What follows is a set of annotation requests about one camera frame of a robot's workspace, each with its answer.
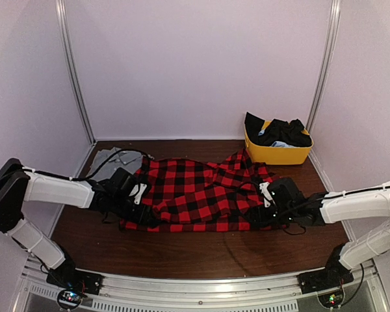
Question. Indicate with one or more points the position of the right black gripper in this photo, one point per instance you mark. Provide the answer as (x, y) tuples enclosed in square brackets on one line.
[(255, 213)]

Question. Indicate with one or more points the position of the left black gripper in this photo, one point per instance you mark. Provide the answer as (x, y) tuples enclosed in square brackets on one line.
[(141, 216)]

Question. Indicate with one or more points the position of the red black plaid shirt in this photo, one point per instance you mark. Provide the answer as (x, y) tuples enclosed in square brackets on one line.
[(194, 196)]

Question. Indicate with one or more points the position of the yellow plastic bin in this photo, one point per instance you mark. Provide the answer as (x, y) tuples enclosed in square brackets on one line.
[(271, 155)]

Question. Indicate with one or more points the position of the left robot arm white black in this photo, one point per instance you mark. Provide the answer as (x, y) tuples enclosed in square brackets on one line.
[(121, 195)]

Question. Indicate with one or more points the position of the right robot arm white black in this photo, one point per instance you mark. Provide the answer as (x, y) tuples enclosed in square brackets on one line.
[(284, 203)]

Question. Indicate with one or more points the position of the folded grey shirt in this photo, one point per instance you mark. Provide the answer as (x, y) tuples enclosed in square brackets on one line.
[(130, 161)]

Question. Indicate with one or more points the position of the light blue garment in bin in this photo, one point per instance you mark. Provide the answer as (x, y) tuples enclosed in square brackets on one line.
[(281, 144)]

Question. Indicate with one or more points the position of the black garment in bin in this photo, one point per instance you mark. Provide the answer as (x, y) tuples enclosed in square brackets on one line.
[(290, 133)]

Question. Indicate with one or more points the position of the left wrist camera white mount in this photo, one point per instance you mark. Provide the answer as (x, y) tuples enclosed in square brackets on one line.
[(137, 193)]

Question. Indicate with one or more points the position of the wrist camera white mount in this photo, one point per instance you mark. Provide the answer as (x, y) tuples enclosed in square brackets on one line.
[(268, 200), (137, 193)]

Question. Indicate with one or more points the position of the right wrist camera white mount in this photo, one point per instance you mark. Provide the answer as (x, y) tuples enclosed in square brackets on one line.
[(268, 200)]

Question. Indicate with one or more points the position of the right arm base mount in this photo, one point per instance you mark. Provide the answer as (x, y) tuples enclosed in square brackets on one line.
[(327, 284)]

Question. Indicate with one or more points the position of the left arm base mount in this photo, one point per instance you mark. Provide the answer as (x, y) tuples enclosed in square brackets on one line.
[(75, 289)]

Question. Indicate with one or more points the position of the front aluminium rail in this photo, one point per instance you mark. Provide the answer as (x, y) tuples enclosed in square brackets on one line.
[(279, 292)]

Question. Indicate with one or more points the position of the right aluminium frame post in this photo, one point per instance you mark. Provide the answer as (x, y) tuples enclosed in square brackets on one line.
[(331, 38)]

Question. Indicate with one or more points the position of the aluminium frame post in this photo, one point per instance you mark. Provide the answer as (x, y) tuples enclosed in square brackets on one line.
[(60, 6), (331, 38)]

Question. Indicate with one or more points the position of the left aluminium frame post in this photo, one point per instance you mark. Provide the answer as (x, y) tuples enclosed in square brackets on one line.
[(60, 6)]

